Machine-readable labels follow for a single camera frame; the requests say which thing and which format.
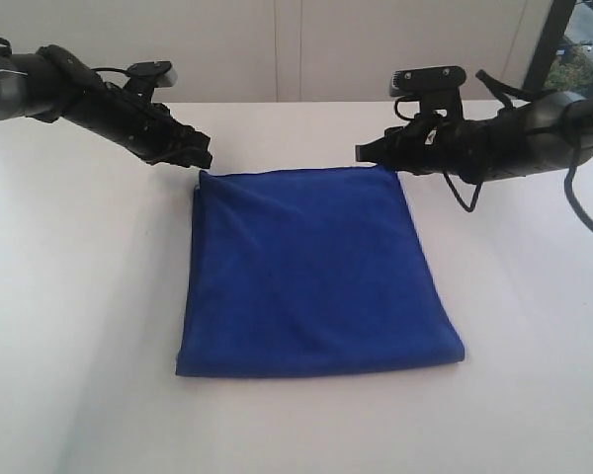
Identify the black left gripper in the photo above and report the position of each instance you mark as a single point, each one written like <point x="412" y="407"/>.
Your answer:
<point x="134" y="122"/>

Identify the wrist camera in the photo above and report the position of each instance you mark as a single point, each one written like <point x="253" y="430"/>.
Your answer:
<point x="150" y="75"/>
<point x="434" y="89"/>

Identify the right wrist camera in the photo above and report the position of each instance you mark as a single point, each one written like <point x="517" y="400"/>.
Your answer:
<point x="434" y="89"/>

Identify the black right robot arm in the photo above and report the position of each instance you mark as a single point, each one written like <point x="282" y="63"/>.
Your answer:
<point x="542" y="136"/>

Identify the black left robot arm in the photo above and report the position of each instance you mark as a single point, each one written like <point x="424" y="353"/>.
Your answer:
<point x="52" y="83"/>

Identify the black window frame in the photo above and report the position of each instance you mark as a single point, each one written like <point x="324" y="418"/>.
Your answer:
<point x="549" y="39"/>

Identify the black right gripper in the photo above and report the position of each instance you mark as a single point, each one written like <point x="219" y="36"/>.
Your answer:
<point x="435" y="145"/>

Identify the blue towel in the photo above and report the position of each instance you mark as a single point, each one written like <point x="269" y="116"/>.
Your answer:
<point x="308" y="273"/>

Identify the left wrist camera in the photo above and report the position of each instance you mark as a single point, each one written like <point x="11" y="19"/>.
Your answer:
<point x="150" y="75"/>

